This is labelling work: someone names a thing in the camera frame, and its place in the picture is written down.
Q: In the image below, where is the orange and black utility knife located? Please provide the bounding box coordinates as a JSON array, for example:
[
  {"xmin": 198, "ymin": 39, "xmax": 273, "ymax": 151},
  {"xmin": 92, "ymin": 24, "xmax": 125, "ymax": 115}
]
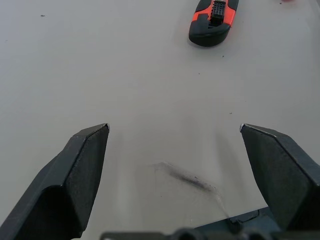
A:
[{"xmin": 188, "ymin": 0, "xmax": 240, "ymax": 48}]

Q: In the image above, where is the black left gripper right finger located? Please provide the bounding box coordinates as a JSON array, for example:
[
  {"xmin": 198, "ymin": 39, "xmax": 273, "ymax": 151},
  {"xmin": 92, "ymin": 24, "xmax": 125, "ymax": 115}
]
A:
[{"xmin": 239, "ymin": 122, "xmax": 320, "ymax": 235}]

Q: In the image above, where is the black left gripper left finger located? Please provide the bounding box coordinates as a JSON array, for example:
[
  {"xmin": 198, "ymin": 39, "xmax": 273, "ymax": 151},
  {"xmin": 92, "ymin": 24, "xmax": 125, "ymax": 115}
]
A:
[{"xmin": 0, "ymin": 123, "xmax": 111, "ymax": 240}]

